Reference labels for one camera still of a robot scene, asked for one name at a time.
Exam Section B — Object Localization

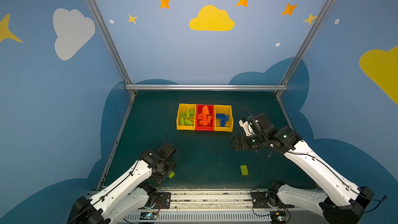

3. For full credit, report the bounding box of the green long lego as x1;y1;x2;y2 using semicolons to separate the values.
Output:
184;119;194;126

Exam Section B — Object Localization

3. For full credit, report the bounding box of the large blue lego brick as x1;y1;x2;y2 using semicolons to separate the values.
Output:
216;114;229;122

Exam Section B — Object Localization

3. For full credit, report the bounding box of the left aluminium frame post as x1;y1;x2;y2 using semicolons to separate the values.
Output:
85;0;131;86

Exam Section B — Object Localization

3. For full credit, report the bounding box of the front aluminium rail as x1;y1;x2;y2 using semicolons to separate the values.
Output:
116;189;327;224

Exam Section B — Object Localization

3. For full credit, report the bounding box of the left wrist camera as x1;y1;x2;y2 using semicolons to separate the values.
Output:
158;142;176;160

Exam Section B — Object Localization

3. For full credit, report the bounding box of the right aluminium frame post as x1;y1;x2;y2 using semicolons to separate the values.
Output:
275;0;337;98

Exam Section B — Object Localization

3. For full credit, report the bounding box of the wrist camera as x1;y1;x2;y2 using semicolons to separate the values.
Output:
238;114;277;139
158;142;176;160

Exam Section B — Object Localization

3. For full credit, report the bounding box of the green small lego bottom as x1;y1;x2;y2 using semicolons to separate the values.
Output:
168;171;175;179

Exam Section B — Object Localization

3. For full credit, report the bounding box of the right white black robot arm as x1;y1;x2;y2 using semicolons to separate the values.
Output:
230;127;374;224

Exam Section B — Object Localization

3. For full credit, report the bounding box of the orange lego plane piece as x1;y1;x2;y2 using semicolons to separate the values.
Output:
198;105;212;127

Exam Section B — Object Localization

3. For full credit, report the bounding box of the yellow bin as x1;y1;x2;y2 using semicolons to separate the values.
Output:
176;103;197;131
214;105;234;132

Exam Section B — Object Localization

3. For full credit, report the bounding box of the controller board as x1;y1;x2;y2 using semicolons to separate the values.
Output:
140;212;158;221
269;212;288;224

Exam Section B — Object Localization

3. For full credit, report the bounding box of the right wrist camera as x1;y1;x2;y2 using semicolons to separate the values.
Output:
238;114;277;139

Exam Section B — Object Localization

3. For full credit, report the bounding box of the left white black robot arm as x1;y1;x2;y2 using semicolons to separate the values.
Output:
67;144;176;224

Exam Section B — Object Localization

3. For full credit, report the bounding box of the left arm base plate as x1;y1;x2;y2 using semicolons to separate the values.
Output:
145;192;171;209

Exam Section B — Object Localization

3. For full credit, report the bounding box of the red middle bin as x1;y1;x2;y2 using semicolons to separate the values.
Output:
195;104;215;131

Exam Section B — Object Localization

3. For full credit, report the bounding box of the left controller board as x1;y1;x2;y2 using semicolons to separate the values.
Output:
140;212;158;221

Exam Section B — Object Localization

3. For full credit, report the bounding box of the right controller board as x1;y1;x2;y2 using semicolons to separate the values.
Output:
269;212;288;224

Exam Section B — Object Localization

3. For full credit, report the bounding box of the right yellow bin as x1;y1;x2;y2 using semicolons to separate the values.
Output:
214;105;234;132

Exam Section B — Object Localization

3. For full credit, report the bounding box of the aluminium frame post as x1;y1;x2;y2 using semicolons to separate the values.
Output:
275;0;337;98
85;0;131;86

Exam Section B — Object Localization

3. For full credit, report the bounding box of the horizontal aluminium frame bar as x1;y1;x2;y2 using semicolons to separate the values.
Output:
125;84;288;91

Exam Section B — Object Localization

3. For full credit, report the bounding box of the left yellow bin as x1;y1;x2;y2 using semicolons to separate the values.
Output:
176;103;197;131

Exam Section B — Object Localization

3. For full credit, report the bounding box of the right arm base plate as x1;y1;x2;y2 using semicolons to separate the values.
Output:
250;190;295;208

